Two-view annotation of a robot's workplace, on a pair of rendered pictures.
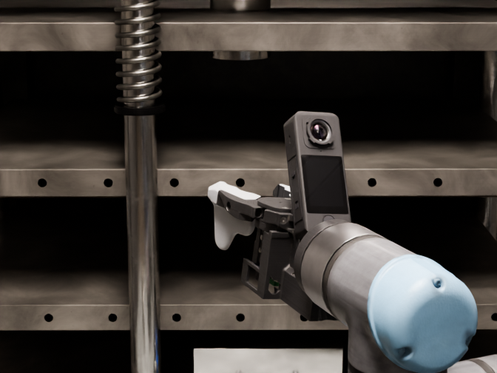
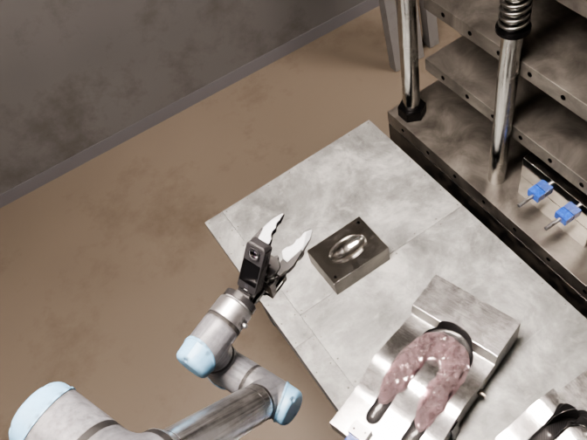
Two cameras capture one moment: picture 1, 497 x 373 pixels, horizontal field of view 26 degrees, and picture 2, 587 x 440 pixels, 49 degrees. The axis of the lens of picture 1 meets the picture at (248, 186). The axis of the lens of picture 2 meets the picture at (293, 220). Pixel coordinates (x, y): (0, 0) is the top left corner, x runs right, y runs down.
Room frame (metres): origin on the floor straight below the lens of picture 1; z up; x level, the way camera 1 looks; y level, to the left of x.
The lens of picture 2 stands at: (0.80, -0.75, 2.54)
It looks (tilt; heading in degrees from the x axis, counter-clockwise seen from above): 54 degrees down; 73
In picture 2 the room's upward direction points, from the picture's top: 18 degrees counter-clockwise
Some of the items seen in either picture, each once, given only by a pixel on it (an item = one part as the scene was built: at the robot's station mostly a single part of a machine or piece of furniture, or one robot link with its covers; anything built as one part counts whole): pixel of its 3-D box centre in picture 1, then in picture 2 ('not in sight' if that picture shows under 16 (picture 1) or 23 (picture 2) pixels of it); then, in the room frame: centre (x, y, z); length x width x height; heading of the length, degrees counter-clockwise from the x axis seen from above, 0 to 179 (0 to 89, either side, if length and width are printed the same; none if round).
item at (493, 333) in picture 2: not in sight; (424, 376); (1.18, -0.23, 0.86); 0.50 x 0.26 x 0.11; 18
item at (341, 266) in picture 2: not in sight; (348, 255); (1.24, 0.22, 0.84); 0.20 x 0.15 x 0.07; 0
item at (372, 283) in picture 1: (399, 306); (207, 345); (0.76, -0.11, 1.43); 0.11 x 0.08 x 0.09; 23
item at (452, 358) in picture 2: not in sight; (426, 373); (1.18, -0.23, 0.90); 0.26 x 0.18 x 0.08; 18
